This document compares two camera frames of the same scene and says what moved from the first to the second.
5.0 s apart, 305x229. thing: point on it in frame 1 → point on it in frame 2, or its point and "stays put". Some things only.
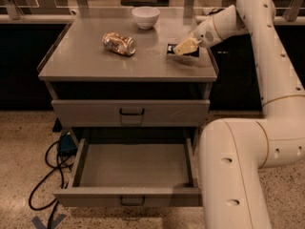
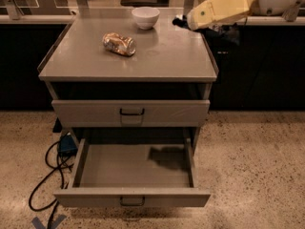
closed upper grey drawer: x=127 y=113 stays put
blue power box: x=67 y=144 stays put
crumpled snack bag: x=116 y=43 stays put
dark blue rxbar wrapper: x=171 y=51 → x=181 y=22
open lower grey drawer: x=132 y=172 stays put
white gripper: x=206 y=33 → x=279 y=1
